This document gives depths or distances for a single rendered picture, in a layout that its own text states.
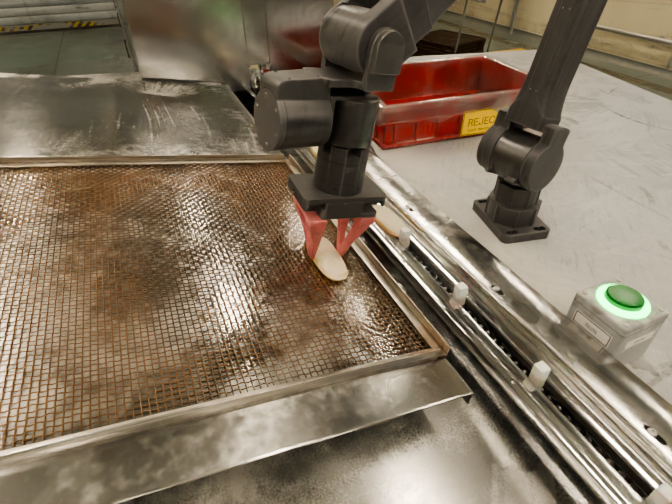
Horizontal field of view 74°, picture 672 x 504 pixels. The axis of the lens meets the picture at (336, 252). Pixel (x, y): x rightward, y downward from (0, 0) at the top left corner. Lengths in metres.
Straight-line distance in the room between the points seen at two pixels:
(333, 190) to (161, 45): 0.86
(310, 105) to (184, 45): 0.87
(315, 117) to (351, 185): 0.10
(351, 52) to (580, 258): 0.51
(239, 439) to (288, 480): 0.11
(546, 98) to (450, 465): 0.50
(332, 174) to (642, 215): 0.64
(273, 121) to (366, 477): 0.35
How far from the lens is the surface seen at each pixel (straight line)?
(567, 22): 0.72
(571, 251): 0.80
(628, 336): 0.58
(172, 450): 0.38
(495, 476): 0.50
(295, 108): 0.43
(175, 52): 1.28
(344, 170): 0.48
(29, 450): 0.39
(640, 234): 0.91
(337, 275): 0.53
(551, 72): 0.72
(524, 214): 0.79
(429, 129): 1.09
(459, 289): 0.59
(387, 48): 0.44
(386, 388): 0.43
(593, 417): 0.54
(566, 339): 0.58
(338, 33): 0.46
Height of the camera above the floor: 1.25
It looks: 37 degrees down
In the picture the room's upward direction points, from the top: straight up
